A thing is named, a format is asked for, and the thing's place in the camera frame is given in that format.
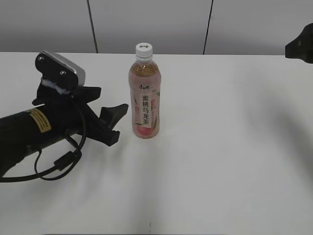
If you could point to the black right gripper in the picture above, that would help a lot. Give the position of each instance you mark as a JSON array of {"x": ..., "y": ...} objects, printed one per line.
[{"x": 302, "y": 46}]

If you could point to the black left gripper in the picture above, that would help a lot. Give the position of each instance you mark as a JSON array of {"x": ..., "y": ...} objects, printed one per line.
[{"x": 70, "y": 114}]

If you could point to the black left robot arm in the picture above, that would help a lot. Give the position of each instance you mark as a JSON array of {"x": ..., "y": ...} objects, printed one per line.
[{"x": 27, "y": 132}]

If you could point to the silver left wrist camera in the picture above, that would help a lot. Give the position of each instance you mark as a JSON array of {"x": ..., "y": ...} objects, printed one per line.
[{"x": 58, "y": 71}]

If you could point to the white bottle cap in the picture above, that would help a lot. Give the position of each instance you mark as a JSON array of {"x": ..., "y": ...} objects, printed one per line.
[{"x": 144, "y": 50}]

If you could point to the peach oolong tea bottle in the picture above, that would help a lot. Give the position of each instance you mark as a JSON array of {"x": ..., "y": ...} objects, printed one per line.
[{"x": 145, "y": 85}]

